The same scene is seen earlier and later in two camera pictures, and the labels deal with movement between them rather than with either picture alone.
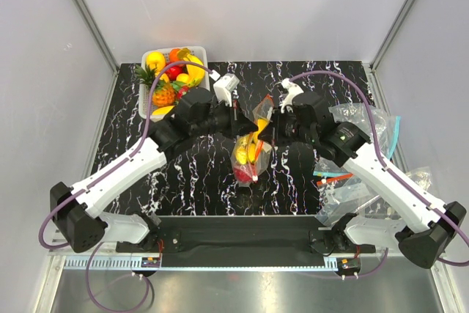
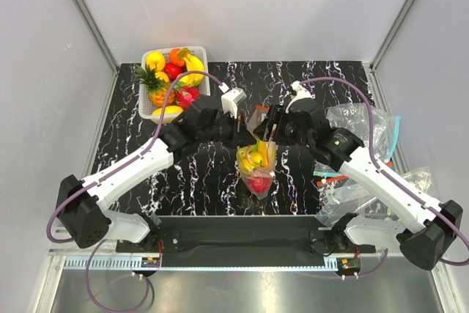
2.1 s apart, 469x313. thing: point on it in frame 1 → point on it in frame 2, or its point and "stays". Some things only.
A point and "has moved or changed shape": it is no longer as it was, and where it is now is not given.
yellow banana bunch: [245, 149] has moved or changed shape
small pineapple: [163, 96] stays
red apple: [243, 174] → [259, 185]
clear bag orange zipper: [250, 155] has moved or changed shape
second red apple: [173, 71] stays
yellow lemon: [155, 59] stays
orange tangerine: [173, 56] stays
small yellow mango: [162, 111] stays
